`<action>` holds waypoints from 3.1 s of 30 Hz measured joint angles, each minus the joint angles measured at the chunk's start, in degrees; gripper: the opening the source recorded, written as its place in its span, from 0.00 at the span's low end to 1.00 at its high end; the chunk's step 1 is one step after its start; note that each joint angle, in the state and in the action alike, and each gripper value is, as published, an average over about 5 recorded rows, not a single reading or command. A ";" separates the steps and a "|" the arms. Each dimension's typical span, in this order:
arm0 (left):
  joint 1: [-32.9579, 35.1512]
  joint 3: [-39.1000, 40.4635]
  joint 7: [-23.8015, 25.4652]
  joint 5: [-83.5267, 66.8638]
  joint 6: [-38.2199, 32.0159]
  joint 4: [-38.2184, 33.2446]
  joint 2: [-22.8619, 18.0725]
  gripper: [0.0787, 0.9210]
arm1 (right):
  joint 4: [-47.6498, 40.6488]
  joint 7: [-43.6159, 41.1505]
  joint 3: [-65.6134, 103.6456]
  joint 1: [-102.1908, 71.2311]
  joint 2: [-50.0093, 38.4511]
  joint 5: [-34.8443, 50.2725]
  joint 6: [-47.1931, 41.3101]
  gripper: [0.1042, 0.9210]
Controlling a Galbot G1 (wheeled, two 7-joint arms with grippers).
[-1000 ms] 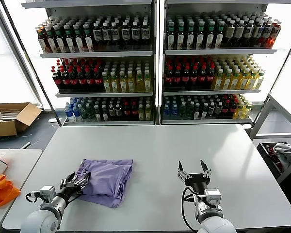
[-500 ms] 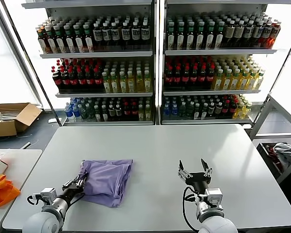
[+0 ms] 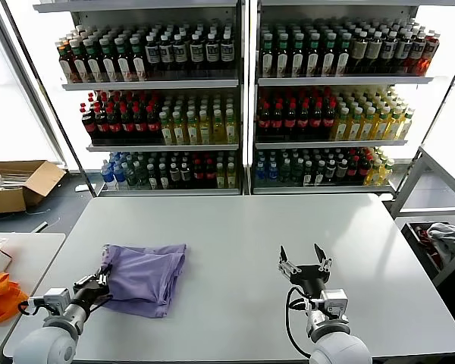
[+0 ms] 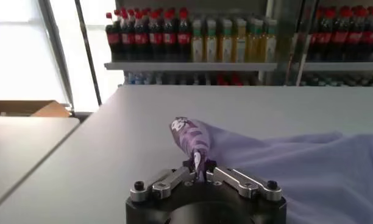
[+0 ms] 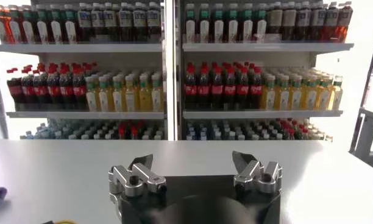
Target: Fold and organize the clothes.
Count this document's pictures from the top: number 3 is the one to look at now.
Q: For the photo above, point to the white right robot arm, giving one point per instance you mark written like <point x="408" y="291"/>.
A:
<point x="339" y="349"/>

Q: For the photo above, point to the water bottle blue label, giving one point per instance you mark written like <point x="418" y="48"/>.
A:
<point x="261" y="171"/>
<point x="273" y="171"/>
<point x="107" y="176"/>
<point x="120" y="175"/>

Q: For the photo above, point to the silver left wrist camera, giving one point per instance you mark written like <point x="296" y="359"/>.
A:
<point x="57" y="297"/>

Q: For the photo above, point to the orange tea bottle white label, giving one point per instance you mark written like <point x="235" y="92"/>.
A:
<point x="66" y="66"/>

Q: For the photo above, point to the yellow juice bottle white label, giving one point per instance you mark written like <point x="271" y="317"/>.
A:
<point x="369" y="126"/>
<point x="382" y="126"/>
<point x="395" y="126"/>
<point x="167" y="130"/>
<point x="356" y="127"/>
<point x="192" y="130"/>
<point x="179" y="130"/>
<point x="231" y="129"/>
<point x="219" y="129"/>
<point x="406" y="125"/>
<point x="342" y="127"/>
<point x="205" y="129"/>

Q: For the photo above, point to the grey metal frame table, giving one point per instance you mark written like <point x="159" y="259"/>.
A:
<point x="443" y="162"/>

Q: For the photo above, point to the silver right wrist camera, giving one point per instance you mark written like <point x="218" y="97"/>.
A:
<point x="333" y="300"/>

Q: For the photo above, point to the purple T-shirt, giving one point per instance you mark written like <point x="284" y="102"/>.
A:
<point x="144" y="277"/>

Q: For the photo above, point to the dark tea bottle green label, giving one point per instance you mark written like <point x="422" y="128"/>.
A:
<point x="267" y="58"/>
<point x="282" y="58"/>
<point x="139" y="60"/>
<point x="314" y="57"/>
<point x="329" y="57"/>
<point x="94" y="63"/>
<point x="343" y="57"/>
<point x="79" y="64"/>
<point x="124" y="61"/>
<point x="109" y="62"/>
<point x="298" y="58"/>

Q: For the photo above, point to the red drink bottle blue label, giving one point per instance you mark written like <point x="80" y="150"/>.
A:
<point x="419" y="49"/>
<point x="432" y="49"/>

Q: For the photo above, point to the red garment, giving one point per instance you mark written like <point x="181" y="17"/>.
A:
<point x="426" y="237"/>

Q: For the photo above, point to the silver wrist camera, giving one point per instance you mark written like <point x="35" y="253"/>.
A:
<point x="333" y="300"/>
<point x="57" y="297"/>

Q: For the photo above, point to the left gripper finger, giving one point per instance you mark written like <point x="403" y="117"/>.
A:
<point x="105" y="277"/>
<point x="87" y="280"/>

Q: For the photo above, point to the white strip piece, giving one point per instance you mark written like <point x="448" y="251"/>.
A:
<point x="41" y="226"/>

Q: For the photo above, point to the dark drink bottle beige label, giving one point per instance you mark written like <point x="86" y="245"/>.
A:
<point x="359" y="51"/>
<point x="374" y="51"/>

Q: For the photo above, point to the small white floor object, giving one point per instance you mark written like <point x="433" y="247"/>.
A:
<point x="84" y="187"/>

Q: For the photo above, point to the orange fabric bag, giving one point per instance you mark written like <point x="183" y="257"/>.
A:
<point x="4" y="299"/>

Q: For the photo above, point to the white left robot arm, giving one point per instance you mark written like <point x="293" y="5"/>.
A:
<point x="45" y="345"/>

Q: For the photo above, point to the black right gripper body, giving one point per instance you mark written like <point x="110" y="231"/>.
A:
<point x="311" y="278"/>

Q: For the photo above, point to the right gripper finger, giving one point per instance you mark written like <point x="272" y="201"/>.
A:
<point x="324" y="262"/>
<point x="286" y="265"/>

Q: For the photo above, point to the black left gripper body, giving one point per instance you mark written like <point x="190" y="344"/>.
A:
<point x="91" y="292"/>

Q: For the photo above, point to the black storage bin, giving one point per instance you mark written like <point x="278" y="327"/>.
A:
<point x="421" y="250"/>

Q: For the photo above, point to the open cardboard box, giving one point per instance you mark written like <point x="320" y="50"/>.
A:
<point x="7" y="201"/>

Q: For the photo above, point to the dark slanted pole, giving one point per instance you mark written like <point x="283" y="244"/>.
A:
<point x="446" y="98"/>
<point x="51" y="102"/>

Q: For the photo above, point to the pale packing strips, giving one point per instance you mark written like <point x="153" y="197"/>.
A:
<point x="7" y="180"/>

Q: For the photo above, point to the dark drink bottle blue label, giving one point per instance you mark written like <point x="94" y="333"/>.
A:
<point x="404" y="50"/>
<point x="152" y="53"/>
<point x="167" y="52"/>
<point x="227" y="49"/>
<point x="197" y="51"/>
<point x="390" y="50"/>
<point x="212" y="50"/>
<point x="180" y="51"/>

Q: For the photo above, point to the yellow green drink bottle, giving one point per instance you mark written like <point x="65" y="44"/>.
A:
<point x="231" y="175"/>
<point x="221" y="176"/>

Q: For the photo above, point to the cola bottle red cap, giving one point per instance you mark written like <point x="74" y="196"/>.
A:
<point x="127" y="124"/>
<point x="264" y="119"/>
<point x="89" y="127"/>
<point x="291" y="119"/>
<point x="199" y="174"/>
<point x="154" y="123"/>
<point x="140" y="124"/>
<point x="317" y="118"/>
<point x="101" y="125"/>
<point x="304" y="118"/>
<point x="114" y="125"/>
<point x="211" y="174"/>
<point x="329" y="118"/>
<point x="278" y="119"/>

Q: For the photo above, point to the grey window frame bar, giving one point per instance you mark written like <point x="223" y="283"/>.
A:
<point x="42" y="113"/>

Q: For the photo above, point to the grey metal shelving unit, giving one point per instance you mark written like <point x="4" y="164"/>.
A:
<point x="326" y="17"/>
<point x="91" y="17"/>

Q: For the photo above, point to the grey white garment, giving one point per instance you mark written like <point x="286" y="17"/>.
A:
<point x="447" y="239"/>

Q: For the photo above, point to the yellow juice bottle white cap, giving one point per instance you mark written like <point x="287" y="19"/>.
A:
<point x="386" y="170"/>
<point x="374" y="172"/>

